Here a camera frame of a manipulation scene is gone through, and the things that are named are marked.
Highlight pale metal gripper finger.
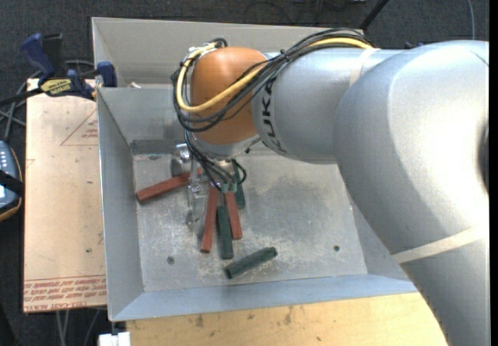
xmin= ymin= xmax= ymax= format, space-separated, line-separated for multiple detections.
xmin=195 ymin=183 xmax=208 ymax=223
xmin=185 ymin=182 xmax=197 ymax=228

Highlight red-brown flat block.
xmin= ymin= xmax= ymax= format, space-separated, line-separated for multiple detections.
xmin=135 ymin=172 xmax=192 ymax=204
xmin=199 ymin=184 xmax=221 ymax=254
xmin=224 ymin=190 xmax=244 ymax=241

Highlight dark green flat block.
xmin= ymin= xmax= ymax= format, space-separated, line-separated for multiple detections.
xmin=216 ymin=204 xmax=235 ymax=260
xmin=234 ymin=182 xmax=247 ymax=211
xmin=223 ymin=246 xmax=279 ymax=280

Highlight grey metal bin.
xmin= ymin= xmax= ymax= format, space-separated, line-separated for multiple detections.
xmin=91 ymin=16 xmax=419 ymax=323

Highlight brown cardboard board red print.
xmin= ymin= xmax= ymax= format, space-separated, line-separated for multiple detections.
xmin=23 ymin=78 xmax=108 ymax=314

